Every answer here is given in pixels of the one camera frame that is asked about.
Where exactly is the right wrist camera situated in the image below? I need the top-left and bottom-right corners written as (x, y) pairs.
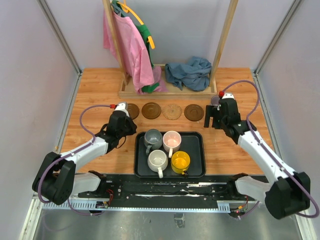
top-left (221, 92), bottom-right (235, 100)

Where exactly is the black plastic tray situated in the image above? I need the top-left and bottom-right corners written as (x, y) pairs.
top-left (133, 131), bottom-right (207, 179)

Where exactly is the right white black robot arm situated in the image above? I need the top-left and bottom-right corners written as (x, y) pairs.
top-left (204, 94), bottom-right (311, 220)

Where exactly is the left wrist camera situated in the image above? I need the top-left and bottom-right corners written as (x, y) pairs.
top-left (114, 102), bottom-right (130, 117)

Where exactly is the white ceramic mug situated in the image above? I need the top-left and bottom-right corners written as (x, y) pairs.
top-left (147, 149), bottom-right (169, 179)

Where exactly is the woven rattan coaster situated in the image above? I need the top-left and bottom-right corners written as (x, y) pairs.
top-left (162, 103), bottom-right (182, 120)

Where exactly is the grey ceramic mug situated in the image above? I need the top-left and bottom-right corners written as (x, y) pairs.
top-left (144, 129), bottom-right (163, 156)

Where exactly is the grey slotted cable duct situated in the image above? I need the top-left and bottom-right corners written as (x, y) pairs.
top-left (42, 196), bottom-right (231, 213)

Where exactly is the blue crumpled cloth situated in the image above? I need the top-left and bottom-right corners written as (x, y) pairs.
top-left (164, 56), bottom-right (212, 92)

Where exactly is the yellow glass mug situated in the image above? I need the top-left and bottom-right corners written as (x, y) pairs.
top-left (171, 151), bottom-right (191, 177)

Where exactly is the green garment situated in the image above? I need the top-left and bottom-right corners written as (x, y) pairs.
top-left (110, 0), bottom-right (161, 94)

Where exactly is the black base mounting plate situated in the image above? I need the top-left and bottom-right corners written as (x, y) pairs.
top-left (76, 174), bottom-right (252, 200)

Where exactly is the wooden clothes rack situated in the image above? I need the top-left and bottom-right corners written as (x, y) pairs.
top-left (103, 0), bottom-right (238, 99)

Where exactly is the brown wooden coaster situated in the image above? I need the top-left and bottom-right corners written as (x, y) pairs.
top-left (141, 102), bottom-right (162, 120)
top-left (184, 104), bottom-right (204, 122)

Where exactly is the purple glass cup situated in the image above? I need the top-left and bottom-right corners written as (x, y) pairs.
top-left (210, 95), bottom-right (220, 107)

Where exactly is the pink shirt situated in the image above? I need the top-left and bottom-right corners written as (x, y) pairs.
top-left (102, 9), bottom-right (169, 94)

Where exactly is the yellow clothes hanger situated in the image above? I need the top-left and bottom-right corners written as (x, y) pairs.
top-left (118, 0), bottom-right (156, 50)

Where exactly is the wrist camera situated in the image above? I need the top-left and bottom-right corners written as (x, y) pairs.
top-left (114, 102), bottom-right (130, 117)
top-left (221, 92), bottom-right (235, 100)

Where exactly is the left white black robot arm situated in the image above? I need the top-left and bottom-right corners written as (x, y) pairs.
top-left (31, 110), bottom-right (137, 205)

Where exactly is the pink ceramic mug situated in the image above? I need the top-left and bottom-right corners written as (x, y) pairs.
top-left (162, 131), bottom-right (182, 159)

